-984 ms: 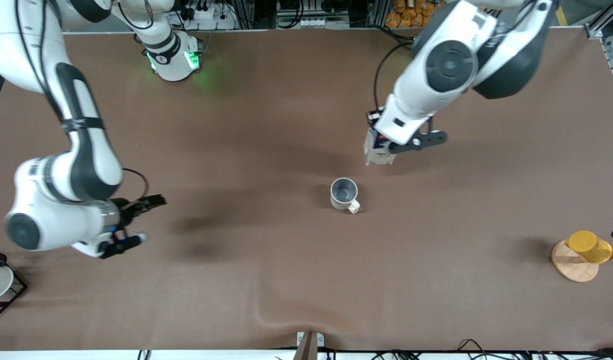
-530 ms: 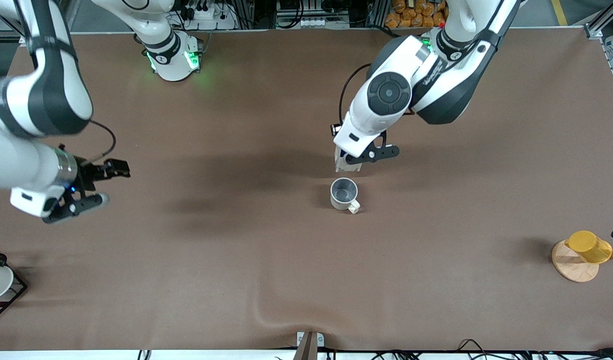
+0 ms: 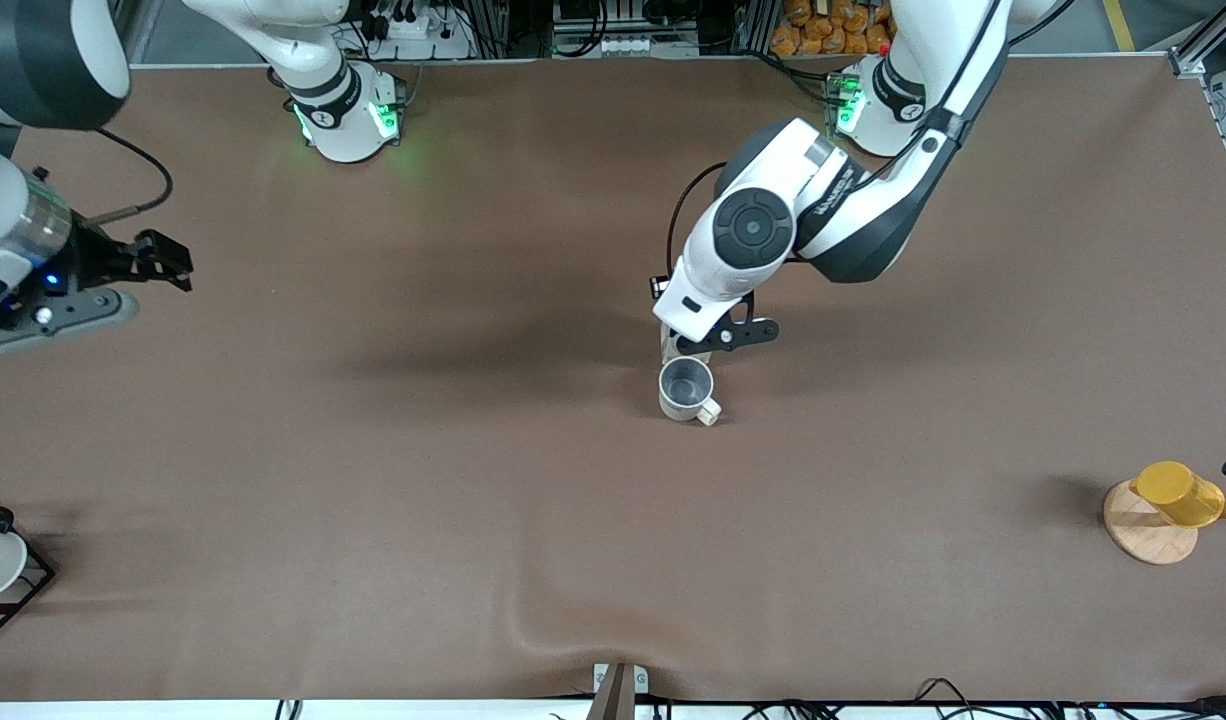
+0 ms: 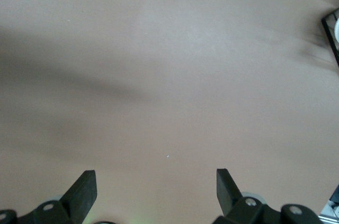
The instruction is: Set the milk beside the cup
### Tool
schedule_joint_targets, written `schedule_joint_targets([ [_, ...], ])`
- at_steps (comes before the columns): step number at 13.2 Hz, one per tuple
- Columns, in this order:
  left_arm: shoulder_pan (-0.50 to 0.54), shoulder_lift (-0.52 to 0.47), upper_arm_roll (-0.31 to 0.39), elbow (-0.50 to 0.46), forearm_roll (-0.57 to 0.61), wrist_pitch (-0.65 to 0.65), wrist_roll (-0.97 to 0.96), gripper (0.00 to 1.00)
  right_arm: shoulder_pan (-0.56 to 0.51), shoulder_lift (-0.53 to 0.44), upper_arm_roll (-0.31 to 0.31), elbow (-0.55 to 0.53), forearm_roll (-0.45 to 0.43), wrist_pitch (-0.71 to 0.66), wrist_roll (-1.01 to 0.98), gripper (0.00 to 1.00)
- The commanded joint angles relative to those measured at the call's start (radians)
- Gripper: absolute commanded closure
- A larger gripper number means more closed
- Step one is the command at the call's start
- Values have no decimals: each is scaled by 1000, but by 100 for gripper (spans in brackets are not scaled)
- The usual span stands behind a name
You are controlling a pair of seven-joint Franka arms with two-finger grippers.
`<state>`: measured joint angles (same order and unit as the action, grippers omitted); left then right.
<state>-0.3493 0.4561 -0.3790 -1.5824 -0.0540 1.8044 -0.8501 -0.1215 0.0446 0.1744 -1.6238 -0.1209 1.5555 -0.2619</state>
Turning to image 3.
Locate white power strip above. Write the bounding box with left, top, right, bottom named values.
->
left=588, top=33, right=669, bottom=59

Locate black wire rack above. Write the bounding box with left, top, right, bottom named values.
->
left=0, top=486, right=57, bottom=646

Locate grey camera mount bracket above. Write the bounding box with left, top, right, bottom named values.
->
left=585, top=662, right=650, bottom=720

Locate brown table cover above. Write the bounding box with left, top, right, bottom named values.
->
left=0, top=55, right=1226, bottom=703

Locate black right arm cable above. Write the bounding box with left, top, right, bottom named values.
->
left=81, top=128, right=175, bottom=227

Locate bag of orange snacks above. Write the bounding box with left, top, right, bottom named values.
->
left=770, top=0, right=894, bottom=57

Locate white ribbed mug with handle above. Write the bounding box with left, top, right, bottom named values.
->
left=658, top=356, right=723, bottom=428

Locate wooden mug stand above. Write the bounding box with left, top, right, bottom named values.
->
left=1103, top=478, right=1226, bottom=567

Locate power strip with black plugs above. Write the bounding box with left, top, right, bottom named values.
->
left=358, top=0, right=474, bottom=61

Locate black equipment box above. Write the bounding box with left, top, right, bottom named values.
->
left=553, top=0, right=674, bottom=31

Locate yellow plastic cup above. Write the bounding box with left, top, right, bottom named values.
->
left=1130, top=460, right=1226, bottom=529

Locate aluminium frame profile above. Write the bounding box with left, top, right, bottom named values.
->
left=1168, top=0, right=1226, bottom=79

